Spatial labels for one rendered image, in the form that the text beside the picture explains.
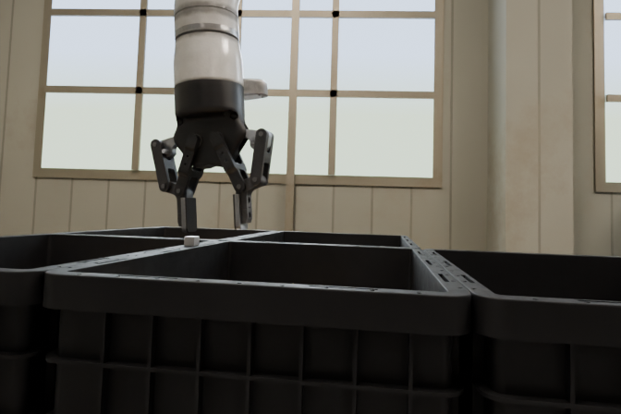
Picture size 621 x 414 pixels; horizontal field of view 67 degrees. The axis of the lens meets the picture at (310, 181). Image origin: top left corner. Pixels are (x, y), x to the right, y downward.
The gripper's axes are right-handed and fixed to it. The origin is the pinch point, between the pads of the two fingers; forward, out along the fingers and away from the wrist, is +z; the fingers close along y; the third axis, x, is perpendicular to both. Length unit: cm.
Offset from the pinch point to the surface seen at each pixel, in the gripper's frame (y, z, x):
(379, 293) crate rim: 19.1, 5.3, -17.0
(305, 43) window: -34, -89, 187
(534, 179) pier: 70, -9, 184
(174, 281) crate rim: 5.6, 4.2, -18.2
